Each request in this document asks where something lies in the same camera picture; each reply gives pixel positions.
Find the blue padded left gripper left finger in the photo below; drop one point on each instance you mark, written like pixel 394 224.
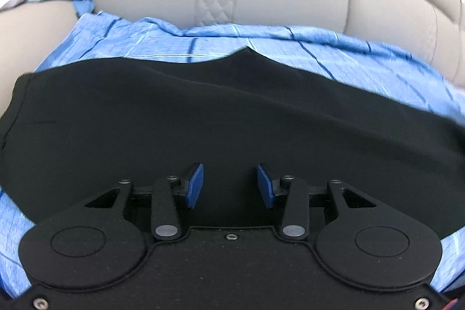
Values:
pixel 179 189

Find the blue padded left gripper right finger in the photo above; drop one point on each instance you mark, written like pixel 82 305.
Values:
pixel 272 186

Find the blue plaid bed sheet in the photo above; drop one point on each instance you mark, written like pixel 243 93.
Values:
pixel 377 67

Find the black pants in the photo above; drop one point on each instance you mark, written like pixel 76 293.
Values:
pixel 75 131

